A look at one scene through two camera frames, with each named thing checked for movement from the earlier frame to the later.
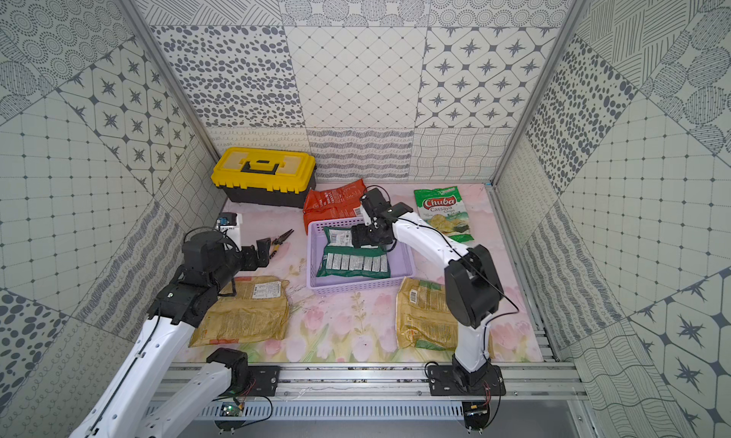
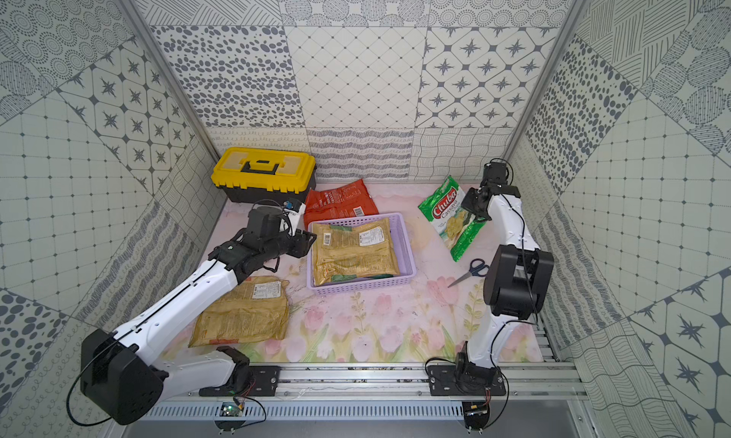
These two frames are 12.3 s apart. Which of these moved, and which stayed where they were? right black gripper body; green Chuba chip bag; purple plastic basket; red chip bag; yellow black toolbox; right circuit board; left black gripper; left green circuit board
Moved: green Chuba chip bag; left black gripper; right black gripper body
Stayed: left green circuit board; red chip bag; purple plastic basket; right circuit board; yellow black toolbox
